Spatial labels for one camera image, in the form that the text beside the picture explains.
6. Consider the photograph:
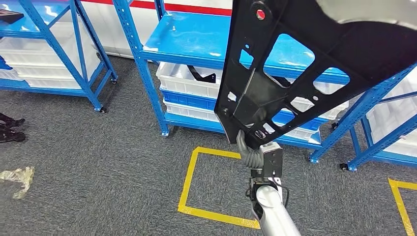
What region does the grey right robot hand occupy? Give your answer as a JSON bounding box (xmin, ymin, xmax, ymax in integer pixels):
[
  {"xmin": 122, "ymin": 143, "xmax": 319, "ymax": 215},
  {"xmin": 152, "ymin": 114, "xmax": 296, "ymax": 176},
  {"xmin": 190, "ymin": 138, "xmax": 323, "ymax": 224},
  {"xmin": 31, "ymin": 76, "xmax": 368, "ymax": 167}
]
[{"xmin": 236, "ymin": 130, "xmax": 253, "ymax": 154}]

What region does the black plastic plate bracket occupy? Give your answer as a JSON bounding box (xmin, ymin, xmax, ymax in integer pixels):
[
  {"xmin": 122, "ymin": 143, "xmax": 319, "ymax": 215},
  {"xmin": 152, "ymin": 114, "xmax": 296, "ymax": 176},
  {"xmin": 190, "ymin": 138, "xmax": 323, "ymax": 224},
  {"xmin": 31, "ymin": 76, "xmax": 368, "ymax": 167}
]
[{"xmin": 214, "ymin": 0, "xmax": 417, "ymax": 150}]

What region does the black plastic part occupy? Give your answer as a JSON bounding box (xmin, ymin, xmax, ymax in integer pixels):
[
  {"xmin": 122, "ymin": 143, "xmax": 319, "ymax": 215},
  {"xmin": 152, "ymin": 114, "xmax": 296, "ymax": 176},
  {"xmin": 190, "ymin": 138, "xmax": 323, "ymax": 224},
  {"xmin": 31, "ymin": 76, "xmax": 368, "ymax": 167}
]
[
  {"xmin": 0, "ymin": 9, "xmax": 25, "ymax": 25},
  {"xmin": 186, "ymin": 64, "xmax": 217, "ymax": 84}
]

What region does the white plastic crate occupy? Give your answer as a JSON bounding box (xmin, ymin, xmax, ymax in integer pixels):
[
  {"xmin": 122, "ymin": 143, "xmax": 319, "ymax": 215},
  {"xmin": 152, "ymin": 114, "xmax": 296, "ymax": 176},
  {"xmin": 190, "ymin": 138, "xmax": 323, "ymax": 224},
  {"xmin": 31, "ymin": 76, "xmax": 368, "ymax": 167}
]
[
  {"xmin": 0, "ymin": 67, "xmax": 24, "ymax": 82},
  {"xmin": 0, "ymin": 20, "xmax": 98, "ymax": 67},
  {"xmin": 383, "ymin": 128, "xmax": 417, "ymax": 159},
  {"xmin": 13, "ymin": 61, "xmax": 101, "ymax": 89},
  {"xmin": 228, "ymin": 76, "xmax": 350, "ymax": 121},
  {"xmin": 155, "ymin": 61, "xmax": 224, "ymax": 99},
  {"xmin": 263, "ymin": 122, "xmax": 323, "ymax": 146},
  {"xmin": 163, "ymin": 99, "xmax": 220, "ymax": 123},
  {"xmin": 366, "ymin": 66, "xmax": 417, "ymax": 144}
]

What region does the clear plastic film scrap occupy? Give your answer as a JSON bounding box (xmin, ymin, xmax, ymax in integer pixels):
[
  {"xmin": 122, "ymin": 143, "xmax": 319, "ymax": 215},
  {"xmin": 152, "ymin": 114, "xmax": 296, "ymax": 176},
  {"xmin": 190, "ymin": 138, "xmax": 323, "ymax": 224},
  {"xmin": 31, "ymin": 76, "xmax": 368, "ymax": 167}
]
[{"xmin": 0, "ymin": 167, "xmax": 35, "ymax": 200}]

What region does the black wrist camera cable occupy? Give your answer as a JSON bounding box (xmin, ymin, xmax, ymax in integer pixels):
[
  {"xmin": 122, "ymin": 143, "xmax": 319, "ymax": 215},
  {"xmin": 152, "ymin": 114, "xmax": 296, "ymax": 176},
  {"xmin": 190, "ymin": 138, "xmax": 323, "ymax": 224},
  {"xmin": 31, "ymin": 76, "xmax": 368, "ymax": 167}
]
[{"xmin": 278, "ymin": 185, "xmax": 290, "ymax": 209}]

